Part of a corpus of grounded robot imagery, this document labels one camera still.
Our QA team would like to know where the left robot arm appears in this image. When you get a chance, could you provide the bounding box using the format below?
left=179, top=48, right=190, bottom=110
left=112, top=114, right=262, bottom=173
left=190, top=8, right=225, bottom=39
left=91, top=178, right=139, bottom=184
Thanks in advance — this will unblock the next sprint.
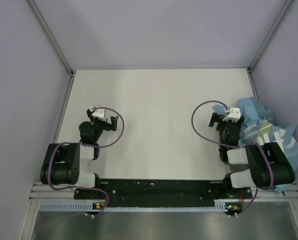
left=40, top=106, right=122, bottom=199

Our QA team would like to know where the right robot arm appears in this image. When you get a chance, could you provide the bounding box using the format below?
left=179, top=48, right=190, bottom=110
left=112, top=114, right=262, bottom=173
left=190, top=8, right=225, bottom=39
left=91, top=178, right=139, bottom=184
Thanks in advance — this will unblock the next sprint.
left=209, top=112, right=295, bottom=198

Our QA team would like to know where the light blue printed t-shirt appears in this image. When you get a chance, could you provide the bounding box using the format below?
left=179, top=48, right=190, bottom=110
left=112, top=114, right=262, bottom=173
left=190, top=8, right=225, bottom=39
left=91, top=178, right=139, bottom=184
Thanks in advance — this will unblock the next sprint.
left=212, top=96, right=298, bottom=180

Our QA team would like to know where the light blue cable duct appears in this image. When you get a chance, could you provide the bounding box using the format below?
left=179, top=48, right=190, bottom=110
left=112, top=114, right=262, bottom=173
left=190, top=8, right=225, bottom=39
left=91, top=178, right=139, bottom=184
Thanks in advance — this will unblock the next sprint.
left=39, top=202, right=233, bottom=213

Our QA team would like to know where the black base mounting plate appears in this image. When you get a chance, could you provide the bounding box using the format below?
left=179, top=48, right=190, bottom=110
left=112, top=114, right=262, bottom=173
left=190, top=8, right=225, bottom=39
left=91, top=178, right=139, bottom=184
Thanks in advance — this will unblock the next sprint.
left=73, top=177, right=254, bottom=207

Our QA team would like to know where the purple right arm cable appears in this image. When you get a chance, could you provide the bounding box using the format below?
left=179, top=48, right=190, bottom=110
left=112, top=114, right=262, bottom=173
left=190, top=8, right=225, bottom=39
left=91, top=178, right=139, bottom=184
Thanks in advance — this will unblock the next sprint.
left=191, top=100, right=277, bottom=218

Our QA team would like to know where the aluminium frame post left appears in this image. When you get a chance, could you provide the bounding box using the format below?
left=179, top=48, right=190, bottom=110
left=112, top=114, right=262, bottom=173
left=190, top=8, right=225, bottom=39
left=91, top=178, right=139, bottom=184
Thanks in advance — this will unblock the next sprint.
left=26, top=0, right=76, bottom=77

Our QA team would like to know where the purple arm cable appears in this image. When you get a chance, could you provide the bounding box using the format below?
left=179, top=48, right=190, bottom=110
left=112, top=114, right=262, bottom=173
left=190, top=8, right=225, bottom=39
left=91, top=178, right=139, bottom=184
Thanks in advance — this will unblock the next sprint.
left=47, top=106, right=125, bottom=216
left=191, top=100, right=277, bottom=218

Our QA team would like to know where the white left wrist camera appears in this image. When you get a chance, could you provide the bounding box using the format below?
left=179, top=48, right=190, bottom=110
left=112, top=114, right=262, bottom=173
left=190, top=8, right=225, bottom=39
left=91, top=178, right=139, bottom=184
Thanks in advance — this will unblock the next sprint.
left=89, top=106, right=106, bottom=120

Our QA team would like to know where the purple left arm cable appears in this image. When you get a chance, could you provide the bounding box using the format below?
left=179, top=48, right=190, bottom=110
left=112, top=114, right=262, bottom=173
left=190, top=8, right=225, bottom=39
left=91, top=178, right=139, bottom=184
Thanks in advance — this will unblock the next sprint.
left=47, top=106, right=125, bottom=216

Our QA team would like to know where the aluminium frame post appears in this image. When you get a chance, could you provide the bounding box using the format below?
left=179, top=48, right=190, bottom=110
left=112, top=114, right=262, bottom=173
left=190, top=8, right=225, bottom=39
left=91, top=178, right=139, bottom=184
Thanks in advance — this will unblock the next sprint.
left=247, top=0, right=296, bottom=72
left=26, top=0, right=76, bottom=77

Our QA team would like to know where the aluminium frame post right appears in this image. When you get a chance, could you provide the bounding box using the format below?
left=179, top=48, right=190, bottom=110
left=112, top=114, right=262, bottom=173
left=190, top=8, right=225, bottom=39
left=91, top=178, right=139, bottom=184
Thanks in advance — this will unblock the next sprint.
left=247, top=0, right=296, bottom=72

